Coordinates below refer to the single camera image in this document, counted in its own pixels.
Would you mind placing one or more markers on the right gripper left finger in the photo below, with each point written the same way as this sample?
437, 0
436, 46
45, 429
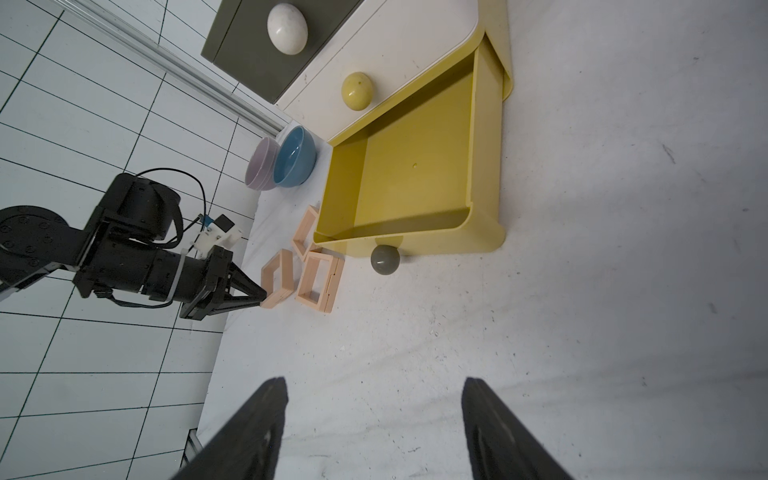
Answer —
248, 445

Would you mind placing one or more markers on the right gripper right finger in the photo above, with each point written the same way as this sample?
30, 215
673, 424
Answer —
499, 445

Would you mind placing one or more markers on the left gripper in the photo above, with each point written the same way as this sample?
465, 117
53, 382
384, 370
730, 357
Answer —
204, 287

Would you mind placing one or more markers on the orange brooch box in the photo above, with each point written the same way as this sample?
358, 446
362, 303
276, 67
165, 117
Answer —
320, 280
302, 241
277, 279

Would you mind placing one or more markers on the three-drawer storage cabinet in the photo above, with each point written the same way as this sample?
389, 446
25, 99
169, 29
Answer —
408, 94

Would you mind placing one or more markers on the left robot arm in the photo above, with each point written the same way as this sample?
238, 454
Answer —
36, 242

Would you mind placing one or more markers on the purple bowl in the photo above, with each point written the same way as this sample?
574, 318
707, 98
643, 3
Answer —
259, 173

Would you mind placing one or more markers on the blue bowl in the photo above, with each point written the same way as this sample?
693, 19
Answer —
296, 158

